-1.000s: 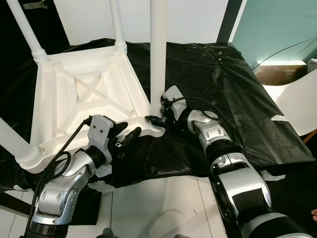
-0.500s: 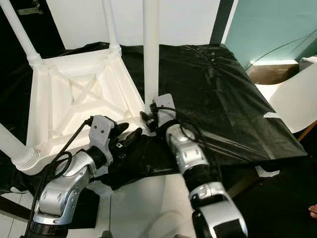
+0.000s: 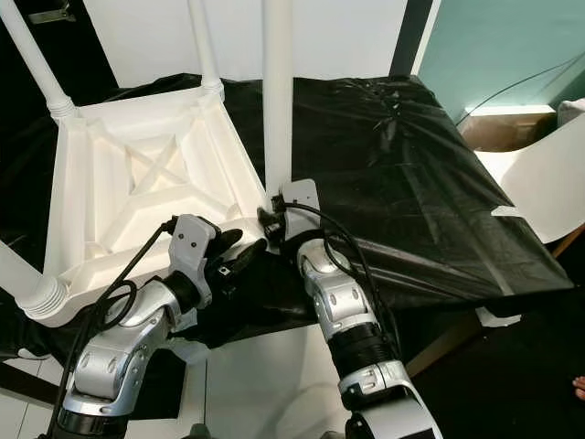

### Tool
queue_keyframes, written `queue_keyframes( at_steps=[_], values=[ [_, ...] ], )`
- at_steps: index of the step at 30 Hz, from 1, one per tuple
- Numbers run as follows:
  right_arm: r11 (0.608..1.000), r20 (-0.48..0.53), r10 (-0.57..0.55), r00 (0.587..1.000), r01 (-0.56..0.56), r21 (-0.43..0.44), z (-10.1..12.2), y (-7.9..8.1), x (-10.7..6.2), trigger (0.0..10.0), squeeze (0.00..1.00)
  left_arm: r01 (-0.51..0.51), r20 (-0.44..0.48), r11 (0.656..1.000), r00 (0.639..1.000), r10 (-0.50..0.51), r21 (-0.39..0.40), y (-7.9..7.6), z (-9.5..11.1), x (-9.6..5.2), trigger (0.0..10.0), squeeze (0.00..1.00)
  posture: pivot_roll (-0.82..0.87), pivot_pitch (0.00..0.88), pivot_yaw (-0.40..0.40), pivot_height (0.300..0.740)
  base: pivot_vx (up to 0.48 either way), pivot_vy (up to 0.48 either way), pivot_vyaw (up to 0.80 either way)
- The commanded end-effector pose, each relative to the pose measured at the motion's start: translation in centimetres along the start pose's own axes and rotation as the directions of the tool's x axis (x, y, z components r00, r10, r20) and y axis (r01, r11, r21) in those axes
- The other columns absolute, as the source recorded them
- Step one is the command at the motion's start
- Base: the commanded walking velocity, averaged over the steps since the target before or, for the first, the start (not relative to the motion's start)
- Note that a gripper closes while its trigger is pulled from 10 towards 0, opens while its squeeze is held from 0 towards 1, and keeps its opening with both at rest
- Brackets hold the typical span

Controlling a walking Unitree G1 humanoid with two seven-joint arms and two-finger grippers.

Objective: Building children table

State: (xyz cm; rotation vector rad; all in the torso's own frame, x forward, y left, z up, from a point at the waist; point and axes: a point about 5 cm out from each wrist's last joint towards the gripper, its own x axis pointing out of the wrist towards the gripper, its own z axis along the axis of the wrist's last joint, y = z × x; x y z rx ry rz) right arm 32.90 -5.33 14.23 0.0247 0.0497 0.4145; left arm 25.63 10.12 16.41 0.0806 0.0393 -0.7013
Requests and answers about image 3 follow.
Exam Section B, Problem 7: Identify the white plastic table top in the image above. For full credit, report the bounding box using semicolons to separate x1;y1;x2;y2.
26;82;280;326

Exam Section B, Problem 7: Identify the white plastic table leg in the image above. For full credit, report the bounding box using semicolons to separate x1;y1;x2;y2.
187;0;225;92
261;0;295;202
0;242;69;321
0;0;76;120

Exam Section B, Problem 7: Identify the black plastic sheet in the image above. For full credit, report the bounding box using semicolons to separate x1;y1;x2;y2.
0;73;585;358

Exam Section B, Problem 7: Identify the brown cardboard box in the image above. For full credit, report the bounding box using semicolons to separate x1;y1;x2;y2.
457;114;558;152

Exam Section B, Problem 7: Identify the white curved furniture panel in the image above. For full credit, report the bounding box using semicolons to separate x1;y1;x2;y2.
475;99;585;246

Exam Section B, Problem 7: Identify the black door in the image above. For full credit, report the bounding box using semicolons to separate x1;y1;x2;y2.
0;0;120;184

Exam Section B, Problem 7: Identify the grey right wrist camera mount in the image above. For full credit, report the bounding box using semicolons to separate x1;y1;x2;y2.
279;179;321;234

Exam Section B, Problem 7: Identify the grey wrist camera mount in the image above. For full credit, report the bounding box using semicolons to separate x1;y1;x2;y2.
279;179;321;234
169;215;220;307

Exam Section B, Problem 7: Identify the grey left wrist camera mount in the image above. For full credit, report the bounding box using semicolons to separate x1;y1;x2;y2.
169;215;220;307

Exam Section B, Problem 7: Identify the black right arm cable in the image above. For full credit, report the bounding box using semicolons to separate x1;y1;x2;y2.
279;203;403;348

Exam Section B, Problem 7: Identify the dark grey window frame post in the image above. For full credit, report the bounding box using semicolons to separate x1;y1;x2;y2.
388;0;435;76

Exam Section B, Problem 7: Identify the metal door handle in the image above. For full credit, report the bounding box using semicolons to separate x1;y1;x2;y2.
29;5;76;24

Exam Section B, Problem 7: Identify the thin black wall cable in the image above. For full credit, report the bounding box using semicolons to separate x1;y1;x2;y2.
455;57;585;124

